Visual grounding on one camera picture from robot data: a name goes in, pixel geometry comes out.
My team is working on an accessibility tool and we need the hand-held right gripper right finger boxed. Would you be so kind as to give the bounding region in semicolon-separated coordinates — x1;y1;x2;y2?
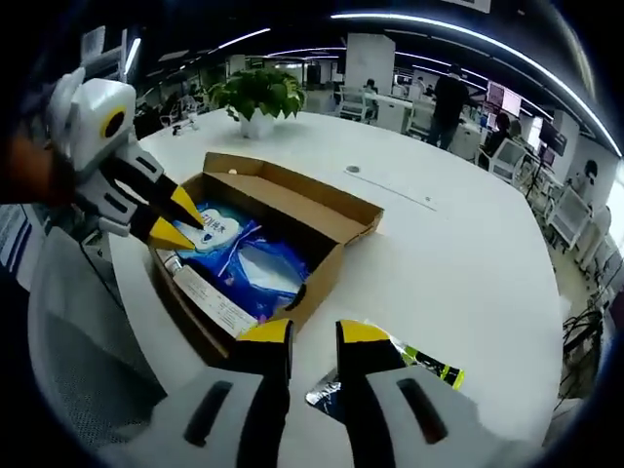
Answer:
334;319;536;468

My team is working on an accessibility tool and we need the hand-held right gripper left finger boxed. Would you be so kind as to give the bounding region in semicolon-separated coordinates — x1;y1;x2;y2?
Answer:
114;319;295;468

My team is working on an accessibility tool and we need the silver green foil packet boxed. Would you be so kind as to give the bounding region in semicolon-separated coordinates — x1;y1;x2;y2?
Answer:
304;319;467;415

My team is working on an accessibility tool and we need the light blue wet wipes pack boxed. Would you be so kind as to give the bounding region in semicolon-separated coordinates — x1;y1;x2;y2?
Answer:
173;202;262;254

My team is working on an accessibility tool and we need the white cream tube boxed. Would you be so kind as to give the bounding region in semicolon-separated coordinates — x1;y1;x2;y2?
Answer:
160;251;259;337

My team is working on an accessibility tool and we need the dark blue tissue pack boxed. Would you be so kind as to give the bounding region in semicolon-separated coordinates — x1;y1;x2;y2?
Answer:
214;228;313;323

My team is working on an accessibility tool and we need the brown cardboard shoe box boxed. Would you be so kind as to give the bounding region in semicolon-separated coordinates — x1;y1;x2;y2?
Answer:
148;151;385;370

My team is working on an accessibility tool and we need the person's left hand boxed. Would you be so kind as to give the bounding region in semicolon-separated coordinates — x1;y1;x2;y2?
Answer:
0;132;78;205

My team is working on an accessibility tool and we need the grey mesh office chair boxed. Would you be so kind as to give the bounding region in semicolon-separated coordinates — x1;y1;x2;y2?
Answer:
26;228;170;449

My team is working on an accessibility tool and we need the green potted plant white pot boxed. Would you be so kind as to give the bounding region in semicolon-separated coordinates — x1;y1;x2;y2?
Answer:
208;67;307;138

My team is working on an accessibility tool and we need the white office chair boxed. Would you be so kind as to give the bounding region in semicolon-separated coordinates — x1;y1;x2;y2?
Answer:
480;138;527;186
545;187;601;254

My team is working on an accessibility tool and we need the table socket strip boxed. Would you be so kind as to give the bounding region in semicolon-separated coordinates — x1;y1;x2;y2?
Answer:
360;173;438;212

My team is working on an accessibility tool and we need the pink lit monitor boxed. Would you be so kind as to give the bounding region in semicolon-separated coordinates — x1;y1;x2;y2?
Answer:
487;80;523;116

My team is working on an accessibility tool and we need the long ceiling light strip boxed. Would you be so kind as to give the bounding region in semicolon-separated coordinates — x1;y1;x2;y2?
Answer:
331;12;623;157

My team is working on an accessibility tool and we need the black cable bundle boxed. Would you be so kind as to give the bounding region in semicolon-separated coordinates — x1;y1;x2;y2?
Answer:
563;311;610;391

